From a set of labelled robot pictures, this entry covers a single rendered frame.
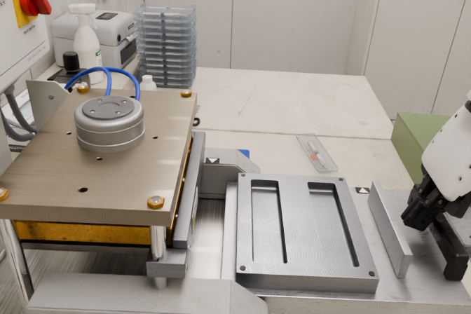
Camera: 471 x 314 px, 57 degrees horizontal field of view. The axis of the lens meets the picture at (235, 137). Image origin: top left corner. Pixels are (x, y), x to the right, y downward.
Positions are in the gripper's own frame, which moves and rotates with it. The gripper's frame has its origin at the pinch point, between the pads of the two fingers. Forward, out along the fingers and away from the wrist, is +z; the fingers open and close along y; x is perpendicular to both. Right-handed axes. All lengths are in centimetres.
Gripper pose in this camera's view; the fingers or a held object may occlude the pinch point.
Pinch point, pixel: (420, 214)
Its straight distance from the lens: 63.2
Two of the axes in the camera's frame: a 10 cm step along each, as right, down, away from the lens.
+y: 0.2, -5.0, 8.7
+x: -9.2, -3.4, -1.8
